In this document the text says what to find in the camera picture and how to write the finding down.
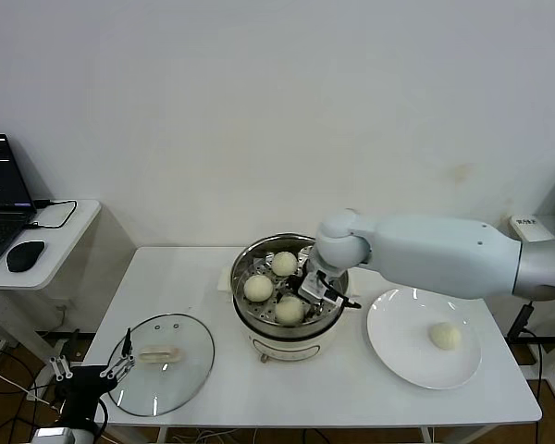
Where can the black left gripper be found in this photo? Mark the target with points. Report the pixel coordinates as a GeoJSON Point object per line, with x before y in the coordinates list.
{"type": "Point", "coordinates": [85, 384]}

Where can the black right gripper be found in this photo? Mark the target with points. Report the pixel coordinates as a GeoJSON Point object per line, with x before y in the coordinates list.
{"type": "Point", "coordinates": [326, 301]}

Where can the white steamed baozi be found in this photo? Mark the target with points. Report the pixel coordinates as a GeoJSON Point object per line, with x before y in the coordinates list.
{"type": "Point", "coordinates": [258, 288]}
{"type": "Point", "coordinates": [445, 336]}
{"type": "Point", "coordinates": [284, 263]}
{"type": "Point", "coordinates": [290, 311]}

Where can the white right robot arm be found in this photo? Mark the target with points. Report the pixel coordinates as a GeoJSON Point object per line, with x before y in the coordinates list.
{"type": "Point", "coordinates": [444, 254]}

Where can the perforated steel steamer basket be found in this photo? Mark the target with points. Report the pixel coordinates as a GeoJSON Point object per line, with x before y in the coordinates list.
{"type": "Point", "coordinates": [245, 259]}

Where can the cream electric pot base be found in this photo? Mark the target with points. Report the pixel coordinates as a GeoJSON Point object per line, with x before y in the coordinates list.
{"type": "Point", "coordinates": [287, 344]}

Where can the white round plate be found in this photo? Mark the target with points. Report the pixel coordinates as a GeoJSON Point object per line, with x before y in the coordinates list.
{"type": "Point", "coordinates": [398, 333]}

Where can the white rectangular table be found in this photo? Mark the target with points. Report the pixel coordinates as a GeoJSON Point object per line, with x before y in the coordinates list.
{"type": "Point", "coordinates": [176, 277]}

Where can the white side table with mouse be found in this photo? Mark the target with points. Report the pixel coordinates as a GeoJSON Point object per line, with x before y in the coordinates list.
{"type": "Point", "coordinates": [69, 240]}

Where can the black computer mouse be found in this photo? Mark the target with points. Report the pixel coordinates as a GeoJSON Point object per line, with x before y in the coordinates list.
{"type": "Point", "coordinates": [25, 255]}

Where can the black laptop with terminal window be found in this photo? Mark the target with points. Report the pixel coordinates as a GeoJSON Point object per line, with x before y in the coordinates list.
{"type": "Point", "coordinates": [0, 222]}

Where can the printed label sticker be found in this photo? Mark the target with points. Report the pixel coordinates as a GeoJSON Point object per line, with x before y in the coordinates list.
{"type": "Point", "coordinates": [526, 222]}

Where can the white side table with label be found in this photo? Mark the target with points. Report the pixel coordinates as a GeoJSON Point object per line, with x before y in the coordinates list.
{"type": "Point", "coordinates": [536, 231]}

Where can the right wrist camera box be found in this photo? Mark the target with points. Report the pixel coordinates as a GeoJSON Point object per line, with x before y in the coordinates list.
{"type": "Point", "coordinates": [315, 288]}

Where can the white wall socket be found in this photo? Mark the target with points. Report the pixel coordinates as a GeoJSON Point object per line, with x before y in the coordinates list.
{"type": "Point", "coordinates": [62, 306]}

